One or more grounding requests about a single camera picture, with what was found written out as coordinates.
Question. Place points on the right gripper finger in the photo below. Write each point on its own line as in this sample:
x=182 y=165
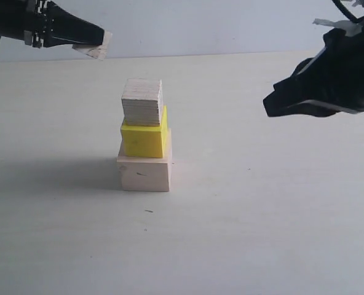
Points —
x=286 y=99

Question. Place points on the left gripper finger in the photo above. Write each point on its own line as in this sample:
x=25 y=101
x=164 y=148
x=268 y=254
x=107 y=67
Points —
x=64 y=28

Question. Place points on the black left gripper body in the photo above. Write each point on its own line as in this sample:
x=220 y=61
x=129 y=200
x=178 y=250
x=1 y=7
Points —
x=27 y=21

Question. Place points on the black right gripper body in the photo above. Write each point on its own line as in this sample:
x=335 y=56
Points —
x=334 y=78

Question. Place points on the small wooden cube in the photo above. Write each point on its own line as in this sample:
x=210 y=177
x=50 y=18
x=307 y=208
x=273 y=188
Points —
x=98 y=52

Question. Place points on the medium wooden cube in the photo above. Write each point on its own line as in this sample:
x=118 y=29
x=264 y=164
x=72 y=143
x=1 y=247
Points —
x=142 y=102

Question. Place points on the yellow foam cube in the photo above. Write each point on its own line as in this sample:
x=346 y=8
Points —
x=146 y=141

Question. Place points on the large wooden cube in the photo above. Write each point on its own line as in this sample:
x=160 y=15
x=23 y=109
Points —
x=146 y=174

